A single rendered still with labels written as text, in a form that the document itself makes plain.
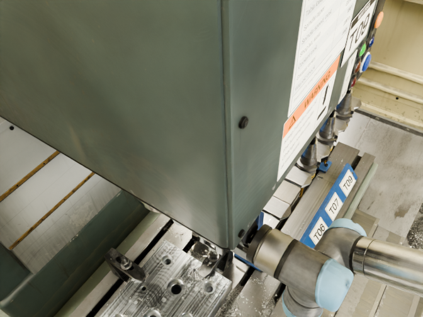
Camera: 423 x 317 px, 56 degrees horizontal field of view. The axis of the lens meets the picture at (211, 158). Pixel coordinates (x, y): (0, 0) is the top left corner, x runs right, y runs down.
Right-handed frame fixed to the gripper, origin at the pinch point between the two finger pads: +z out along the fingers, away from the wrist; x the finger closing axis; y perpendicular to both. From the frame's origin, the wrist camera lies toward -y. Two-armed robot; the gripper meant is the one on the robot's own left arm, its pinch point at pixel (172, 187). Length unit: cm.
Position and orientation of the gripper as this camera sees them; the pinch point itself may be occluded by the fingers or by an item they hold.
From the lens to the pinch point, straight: 75.9
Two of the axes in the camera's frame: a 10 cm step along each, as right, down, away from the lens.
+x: 5.7, -6.4, 5.2
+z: -8.2, -4.2, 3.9
